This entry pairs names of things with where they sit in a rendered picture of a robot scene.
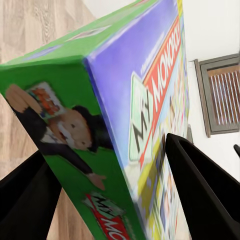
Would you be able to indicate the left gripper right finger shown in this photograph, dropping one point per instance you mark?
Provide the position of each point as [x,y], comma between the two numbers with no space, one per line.
[209,195]

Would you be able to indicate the board game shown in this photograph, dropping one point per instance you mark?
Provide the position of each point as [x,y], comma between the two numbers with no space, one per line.
[98,103]

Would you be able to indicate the fixed window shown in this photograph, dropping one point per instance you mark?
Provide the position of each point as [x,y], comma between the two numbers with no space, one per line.
[219,90]

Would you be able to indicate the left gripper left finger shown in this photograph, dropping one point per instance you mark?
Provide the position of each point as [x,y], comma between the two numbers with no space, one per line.
[28,200]

